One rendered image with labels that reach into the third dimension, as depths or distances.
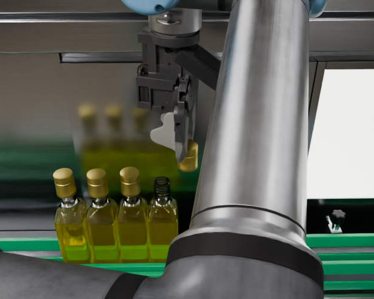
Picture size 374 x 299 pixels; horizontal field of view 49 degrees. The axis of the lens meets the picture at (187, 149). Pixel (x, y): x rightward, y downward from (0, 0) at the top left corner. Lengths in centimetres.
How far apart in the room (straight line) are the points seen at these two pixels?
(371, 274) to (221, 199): 72
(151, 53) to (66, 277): 43
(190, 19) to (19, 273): 42
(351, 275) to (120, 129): 55
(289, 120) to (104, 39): 53
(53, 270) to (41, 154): 71
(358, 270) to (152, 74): 57
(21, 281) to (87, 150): 65
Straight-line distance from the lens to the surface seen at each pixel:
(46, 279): 24
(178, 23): 57
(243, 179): 26
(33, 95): 87
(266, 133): 28
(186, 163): 69
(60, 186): 76
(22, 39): 81
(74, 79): 80
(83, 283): 23
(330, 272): 91
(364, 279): 96
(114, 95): 80
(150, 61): 62
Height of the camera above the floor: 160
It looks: 33 degrees down
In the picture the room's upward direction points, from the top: straight up
